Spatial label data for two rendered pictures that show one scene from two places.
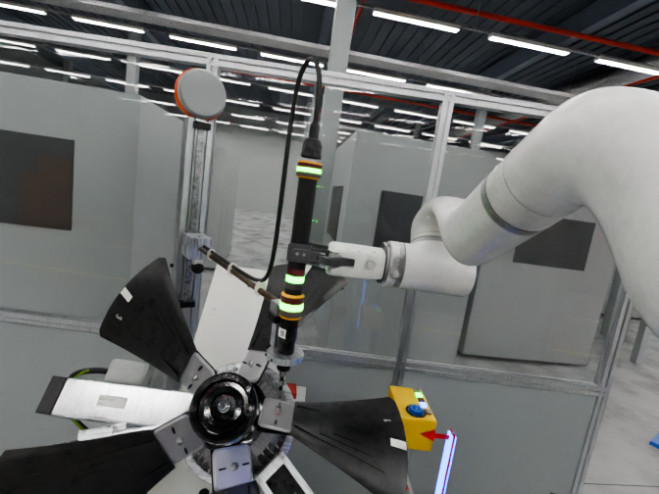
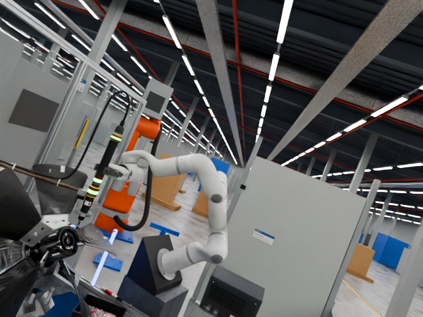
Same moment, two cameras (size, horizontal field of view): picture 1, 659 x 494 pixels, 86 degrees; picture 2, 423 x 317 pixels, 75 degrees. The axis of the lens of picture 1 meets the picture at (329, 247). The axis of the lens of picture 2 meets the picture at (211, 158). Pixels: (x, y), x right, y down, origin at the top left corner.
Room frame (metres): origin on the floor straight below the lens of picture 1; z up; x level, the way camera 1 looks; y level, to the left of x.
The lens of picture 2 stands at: (-0.09, 1.09, 1.69)
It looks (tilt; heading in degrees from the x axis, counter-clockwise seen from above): 2 degrees up; 286
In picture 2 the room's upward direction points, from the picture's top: 23 degrees clockwise
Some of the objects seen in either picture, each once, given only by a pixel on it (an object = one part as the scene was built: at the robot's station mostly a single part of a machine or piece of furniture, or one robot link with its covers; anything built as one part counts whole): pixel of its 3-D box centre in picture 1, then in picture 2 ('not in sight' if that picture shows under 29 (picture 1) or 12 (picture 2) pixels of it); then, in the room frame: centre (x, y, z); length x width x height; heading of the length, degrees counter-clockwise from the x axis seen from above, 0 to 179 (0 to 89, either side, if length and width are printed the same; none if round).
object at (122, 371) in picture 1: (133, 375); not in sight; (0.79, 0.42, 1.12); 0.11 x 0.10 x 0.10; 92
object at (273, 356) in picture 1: (284, 330); (85, 202); (0.64, 0.06, 1.35); 0.09 x 0.07 x 0.10; 37
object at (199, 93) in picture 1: (200, 95); not in sight; (1.21, 0.49, 1.88); 0.17 x 0.15 x 0.16; 92
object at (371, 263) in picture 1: (357, 259); (116, 171); (0.64, -0.05, 1.51); 0.11 x 0.10 x 0.07; 92
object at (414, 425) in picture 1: (408, 418); not in sight; (0.94, -0.30, 1.02); 0.16 x 0.10 x 0.11; 2
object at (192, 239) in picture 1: (196, 245); not in sight; (1.13, 0.43, 1.40); 0.10 x 0.07 x 0.08; 37
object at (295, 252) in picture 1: (306, 255); (110, 172); (0.60, 0.04, 1.51); 0.07 x 0.03 x 0.03; 92
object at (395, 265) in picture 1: (390, 264); (123, 172); (0.64, -0.12, 1.51); 0.09 x 0.03 x 0.08; 2
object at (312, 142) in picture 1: (298, 252); (102, 169); (0.63, 0.05, 1.51); 0.04 x 0.04 x 0.46
